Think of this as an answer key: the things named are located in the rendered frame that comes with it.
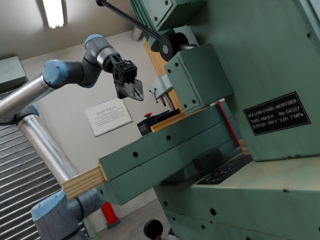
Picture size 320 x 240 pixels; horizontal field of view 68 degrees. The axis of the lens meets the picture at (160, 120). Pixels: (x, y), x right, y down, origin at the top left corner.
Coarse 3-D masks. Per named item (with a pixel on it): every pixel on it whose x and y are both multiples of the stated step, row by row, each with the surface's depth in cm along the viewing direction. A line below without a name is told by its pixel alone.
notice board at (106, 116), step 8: (96, 104) 362; (104, 104) 366; (112, 104) 370; (120, 104) 374; (88, 112) 356; (96, 112) 360; (104, 112) 364; (112, 112) 368; (120, 112) 372; (128, 112) 376; (88, 120) 354; (96, 120) 358; (104, 120) 362; (112, 120) 366; (120, 120) 370; (128, 120) 373; (96, 128) 356; (104, 128) 360; (112, 128) 364; (96, 136) 354
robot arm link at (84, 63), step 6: (84, 60) 97; (84, 66) 95; (90, 66) 97; (96, 66) 97; (84, 72) 95; (90, 72) 98; (96, 72) 99; (84, 78) 96; (90, 78) 99; (96, 78) 102; (78, 84) 101; (84, 84) 101; (90, 84) 102
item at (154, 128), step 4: (184, 112) 78; (176, 116) 76; (180, 116) 77; (184, 116) 77; (164, 120) 74; (168, 120) 74; (172, 120) 75; (176, 120) 76; (156, 124) 72; (160, 124) 73; (164, 124) 73; (168, 124) 74; (152, 128) 72; (156, 128) 72; (160, 128) 73
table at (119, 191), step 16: (224, 128) 69; (192, 144) 63; (208, 144) 65; (160, 160) 58; (176, 160) 60; (128, 176) 54; (144, 176) 55; (160, 176) 57; (112, 192) 53; (128, 192) 53
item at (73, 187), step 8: (96, 168) 54; (80, 176) 53; (88, 176) 53; (96, 176) 54; (64, 184) 51; (72, 184) 51; (80, 184) 52; (88, 184) 53; (96, 184) 54; (72, 192) 51; (80, 192) 52
